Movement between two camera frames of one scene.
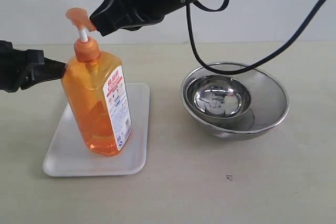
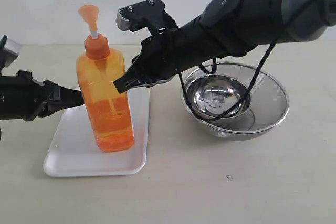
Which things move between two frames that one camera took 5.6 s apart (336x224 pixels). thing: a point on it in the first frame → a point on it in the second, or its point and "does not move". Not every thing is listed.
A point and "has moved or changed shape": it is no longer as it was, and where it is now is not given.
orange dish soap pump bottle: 95,85 has moved or changed shape
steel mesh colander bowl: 269,103 does not move
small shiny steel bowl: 217,98 does not move
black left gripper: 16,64 → 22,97
